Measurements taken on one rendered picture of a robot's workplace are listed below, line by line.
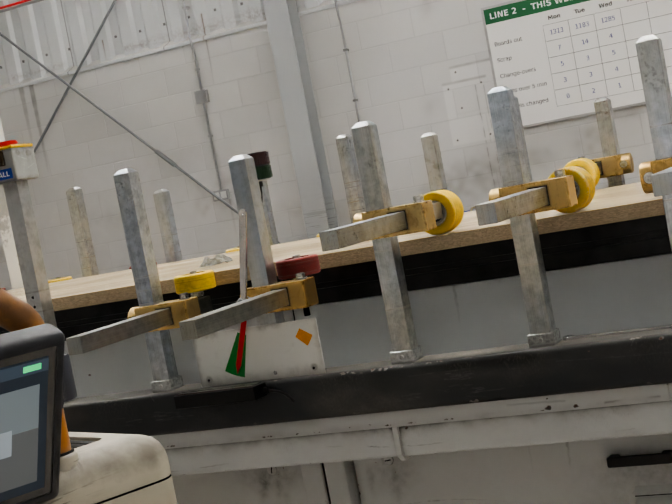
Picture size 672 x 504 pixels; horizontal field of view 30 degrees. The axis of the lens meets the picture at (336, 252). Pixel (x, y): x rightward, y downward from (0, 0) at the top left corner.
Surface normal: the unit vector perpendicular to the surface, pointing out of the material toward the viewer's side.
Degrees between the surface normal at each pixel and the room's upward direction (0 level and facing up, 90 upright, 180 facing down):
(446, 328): 90
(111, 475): 81
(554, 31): 90
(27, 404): 115
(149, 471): 90
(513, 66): 90
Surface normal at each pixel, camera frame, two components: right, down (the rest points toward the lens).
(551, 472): -0.40, 0.12
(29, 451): 0.68, 0.34
